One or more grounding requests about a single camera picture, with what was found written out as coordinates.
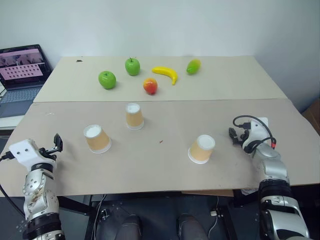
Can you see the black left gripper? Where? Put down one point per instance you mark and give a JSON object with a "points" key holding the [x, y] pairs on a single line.
{"points": [[47, 153]]}

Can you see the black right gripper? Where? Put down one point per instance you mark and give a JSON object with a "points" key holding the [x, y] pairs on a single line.
{"points": [[243, 138]]}

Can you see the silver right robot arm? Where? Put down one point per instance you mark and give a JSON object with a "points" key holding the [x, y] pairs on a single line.
{"points": [[277, 190]]}

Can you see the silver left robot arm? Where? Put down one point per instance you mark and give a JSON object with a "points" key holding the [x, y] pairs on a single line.
{"points": [[37, 197]]}

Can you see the white paper slip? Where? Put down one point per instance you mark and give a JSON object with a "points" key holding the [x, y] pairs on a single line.
{"points": [[265, 122]]}

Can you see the orange paper cup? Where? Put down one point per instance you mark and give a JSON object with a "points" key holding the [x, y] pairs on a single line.
{"points": [[134, 117], [202, 150], [97, 138]]}

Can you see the beige cardboard table sheet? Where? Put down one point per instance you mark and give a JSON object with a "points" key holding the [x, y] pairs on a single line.
{"points": [[212, 85], [160, 170]]}

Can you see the open grey laptop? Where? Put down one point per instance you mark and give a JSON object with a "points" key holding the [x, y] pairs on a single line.
{"points": [[20, 75]]}

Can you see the green toy apple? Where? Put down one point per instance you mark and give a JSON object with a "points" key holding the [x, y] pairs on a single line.
{"points": [[107, 80], [132, 66]]}

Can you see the brown cardboard box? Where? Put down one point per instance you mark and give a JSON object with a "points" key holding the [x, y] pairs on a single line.
{"points": [[312, 113]]}

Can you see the green yellow toy mango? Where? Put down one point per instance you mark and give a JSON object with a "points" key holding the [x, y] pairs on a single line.
{"points": [[193, 66]]}

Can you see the yellow toy banana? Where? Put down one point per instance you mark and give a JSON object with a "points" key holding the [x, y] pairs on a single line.
{"points": [[167, 72]]}

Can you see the red yellow toy peach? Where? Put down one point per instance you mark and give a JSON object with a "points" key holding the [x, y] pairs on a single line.
{"points": [[150, 86]]}

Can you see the dark rounded shape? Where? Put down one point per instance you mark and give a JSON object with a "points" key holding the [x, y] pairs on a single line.
{"points": [[191, 227], [131, 227]]}

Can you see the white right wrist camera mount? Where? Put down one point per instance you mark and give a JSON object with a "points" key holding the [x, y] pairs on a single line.
{"points": [[256, 133]]}

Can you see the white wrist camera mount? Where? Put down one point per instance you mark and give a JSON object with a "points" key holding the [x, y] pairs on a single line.
{"points": [[256, 133], [23, 153]]}

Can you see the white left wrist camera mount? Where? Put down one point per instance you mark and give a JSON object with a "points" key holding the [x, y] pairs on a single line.
{"points": [[23, 153]]}

